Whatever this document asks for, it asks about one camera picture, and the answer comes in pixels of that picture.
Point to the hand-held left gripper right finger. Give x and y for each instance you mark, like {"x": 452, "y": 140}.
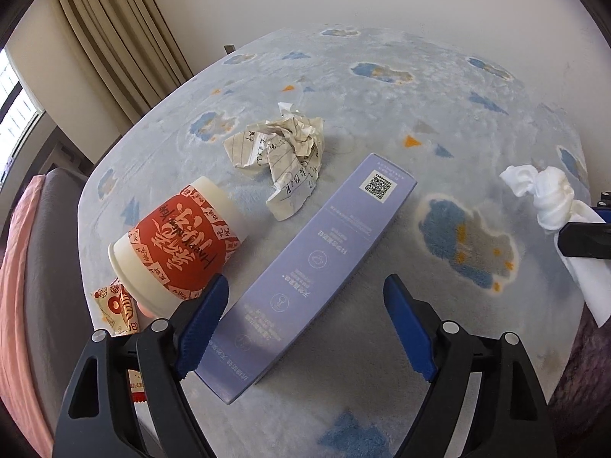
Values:
{"x": 410, "y": 329}

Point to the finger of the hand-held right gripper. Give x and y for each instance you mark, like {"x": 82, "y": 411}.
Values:
{"x": 604, "y": 212}
{"x": 584, "y": 241}

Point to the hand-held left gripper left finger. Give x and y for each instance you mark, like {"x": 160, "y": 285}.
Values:
{"x": 205, "y": 324}

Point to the white knotted cloth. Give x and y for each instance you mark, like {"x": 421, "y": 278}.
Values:
{"x": 549, "y": 195}

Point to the purple cardboard box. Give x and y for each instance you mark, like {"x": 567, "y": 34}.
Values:
{"x": 324, "y": 257}

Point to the red printed paper cup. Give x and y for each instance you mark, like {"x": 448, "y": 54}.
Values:
{"x": 181, "y": 238}

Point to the beige snack wrapper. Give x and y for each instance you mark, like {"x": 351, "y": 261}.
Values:
{"x": 114, "y": 307}

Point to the grey bed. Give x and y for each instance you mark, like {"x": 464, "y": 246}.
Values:
{"x": 62, "y": 257}

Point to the crumpled lined paper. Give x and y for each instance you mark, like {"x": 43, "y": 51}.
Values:
{"x": 281, "y": 152}

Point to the window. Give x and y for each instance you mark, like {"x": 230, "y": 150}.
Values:
{"x": 14, "y": 105}

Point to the beige curtain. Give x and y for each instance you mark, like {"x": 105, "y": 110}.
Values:
{"x": 114, "y": 33}

